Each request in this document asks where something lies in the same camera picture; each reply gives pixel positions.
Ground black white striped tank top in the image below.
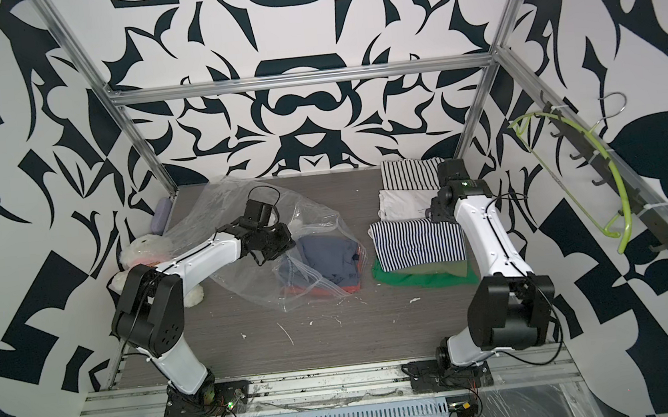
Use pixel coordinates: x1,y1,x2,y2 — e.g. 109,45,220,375
380,157,444,191

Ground white printed t-shirt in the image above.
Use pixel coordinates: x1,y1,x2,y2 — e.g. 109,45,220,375
378,189,438,222

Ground clear plastic vacuum bag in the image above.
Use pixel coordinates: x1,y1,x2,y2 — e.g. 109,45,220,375
166,180,366,312

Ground blue white striped garment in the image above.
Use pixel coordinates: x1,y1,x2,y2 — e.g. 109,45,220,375
368,218,467,273

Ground green garment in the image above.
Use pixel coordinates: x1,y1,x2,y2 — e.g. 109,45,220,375
371,261,479,289

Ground olive green printed t-shirt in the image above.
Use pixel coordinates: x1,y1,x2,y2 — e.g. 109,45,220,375
396,260,471,278

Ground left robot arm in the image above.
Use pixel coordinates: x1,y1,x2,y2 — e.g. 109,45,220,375
111,198,295,407

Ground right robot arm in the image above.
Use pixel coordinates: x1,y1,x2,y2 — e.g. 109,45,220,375
426,158,555,371

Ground navy blue garment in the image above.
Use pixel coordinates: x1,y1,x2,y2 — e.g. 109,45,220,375
277,235,362,294

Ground lilac small case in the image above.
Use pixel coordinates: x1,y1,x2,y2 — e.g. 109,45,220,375
150,197,174,236

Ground red garment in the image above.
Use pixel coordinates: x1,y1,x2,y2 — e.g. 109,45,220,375
279,248,365,300

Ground white teddy bear pink shirt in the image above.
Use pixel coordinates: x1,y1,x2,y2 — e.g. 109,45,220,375
108,234,172,295

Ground black electronics board right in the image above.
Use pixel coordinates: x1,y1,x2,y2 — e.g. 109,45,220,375
447,401,483,417

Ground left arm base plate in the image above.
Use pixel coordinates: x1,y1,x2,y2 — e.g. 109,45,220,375
163,380,250,417

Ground black wall hook rack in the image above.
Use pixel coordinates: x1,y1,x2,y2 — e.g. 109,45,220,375
539,91,668,254

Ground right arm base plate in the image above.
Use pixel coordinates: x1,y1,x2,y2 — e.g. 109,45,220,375
401,360,495,395

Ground aluminium frame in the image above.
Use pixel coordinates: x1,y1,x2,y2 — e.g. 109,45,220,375
29,0,668,417

